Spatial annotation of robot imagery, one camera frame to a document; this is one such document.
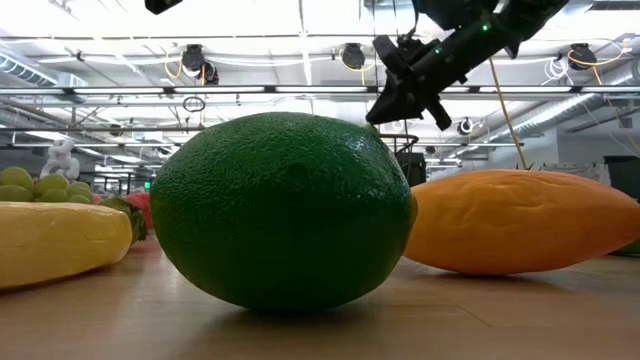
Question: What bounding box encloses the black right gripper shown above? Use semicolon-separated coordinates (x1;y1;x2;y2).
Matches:
365;52;454;132

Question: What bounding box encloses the orange persimmon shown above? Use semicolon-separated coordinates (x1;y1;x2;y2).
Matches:
124;192;155;231

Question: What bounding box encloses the black computer tower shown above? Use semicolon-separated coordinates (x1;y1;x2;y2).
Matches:
396;151;428;188

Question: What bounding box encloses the green plastic lime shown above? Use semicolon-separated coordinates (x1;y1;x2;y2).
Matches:
148;111;419;312

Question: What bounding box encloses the yellow orange mango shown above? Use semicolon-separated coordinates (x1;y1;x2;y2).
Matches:
402;168;640;277

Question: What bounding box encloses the long ceiling light bar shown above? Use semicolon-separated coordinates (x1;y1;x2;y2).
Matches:
0;85;640;95

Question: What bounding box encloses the black box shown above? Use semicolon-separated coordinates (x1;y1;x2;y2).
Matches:
603;154;640;199

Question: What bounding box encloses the white humanoid robot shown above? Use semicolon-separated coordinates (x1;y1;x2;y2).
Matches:
39;138;81;182

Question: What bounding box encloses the yellow banana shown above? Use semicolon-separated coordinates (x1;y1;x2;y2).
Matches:
0;201;134;291

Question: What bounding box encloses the green grape bunch with leaf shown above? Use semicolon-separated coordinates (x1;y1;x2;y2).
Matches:
0;166;149;246

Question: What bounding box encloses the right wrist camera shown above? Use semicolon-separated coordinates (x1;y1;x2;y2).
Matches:
372;33;419;81

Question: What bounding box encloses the yellow hanging cord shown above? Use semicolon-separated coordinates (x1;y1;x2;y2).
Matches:
487;57;530;171

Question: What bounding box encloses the silver air duct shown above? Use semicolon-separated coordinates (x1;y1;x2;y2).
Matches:
0;52;89;104
487;59;640;146

